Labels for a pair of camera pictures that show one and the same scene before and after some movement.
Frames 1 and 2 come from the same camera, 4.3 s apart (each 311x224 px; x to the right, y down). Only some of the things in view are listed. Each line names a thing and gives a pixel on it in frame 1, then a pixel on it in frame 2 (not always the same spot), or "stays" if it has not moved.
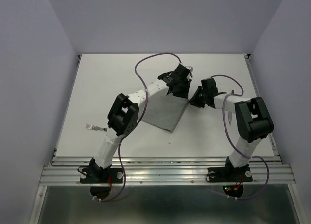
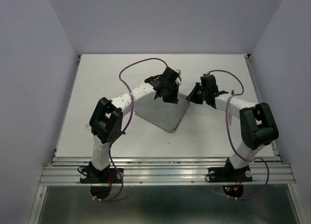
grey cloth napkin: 164,111 stays
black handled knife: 230,113 stays
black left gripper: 184,94 → 173,99
